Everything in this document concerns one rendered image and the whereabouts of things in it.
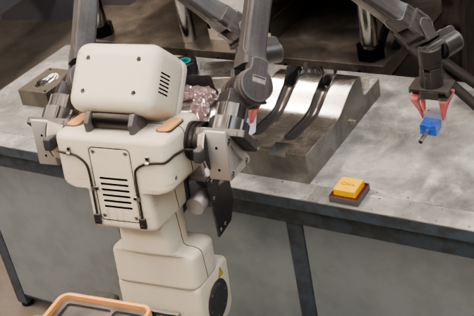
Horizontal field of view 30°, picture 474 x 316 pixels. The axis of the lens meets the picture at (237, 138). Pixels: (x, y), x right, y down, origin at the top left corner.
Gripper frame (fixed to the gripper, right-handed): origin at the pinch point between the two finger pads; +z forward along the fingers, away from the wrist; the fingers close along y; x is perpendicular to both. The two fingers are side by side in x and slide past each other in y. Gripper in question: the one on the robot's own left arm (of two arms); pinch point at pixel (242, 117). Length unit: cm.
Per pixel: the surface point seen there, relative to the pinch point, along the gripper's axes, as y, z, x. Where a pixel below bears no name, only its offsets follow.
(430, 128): -47.6, -5.7, -11.5
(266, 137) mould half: -4.7, 6.7, -4.9
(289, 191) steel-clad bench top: -17.1, 15.4, 3.7
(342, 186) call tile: -31.6, 9.3, 3.2
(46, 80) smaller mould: 95, 23, -27
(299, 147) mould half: -16.0, 5.4, -2.6
